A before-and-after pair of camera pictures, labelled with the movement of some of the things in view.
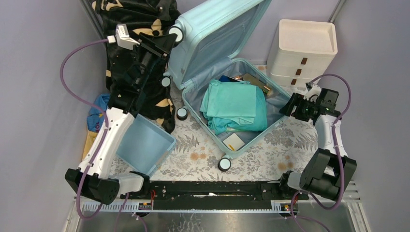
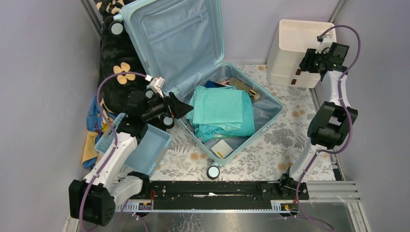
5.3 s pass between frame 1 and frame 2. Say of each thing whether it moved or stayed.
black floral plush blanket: moved
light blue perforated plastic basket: stayed
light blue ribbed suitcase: moved
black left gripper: moved
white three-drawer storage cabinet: stayed
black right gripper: moved
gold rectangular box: moved
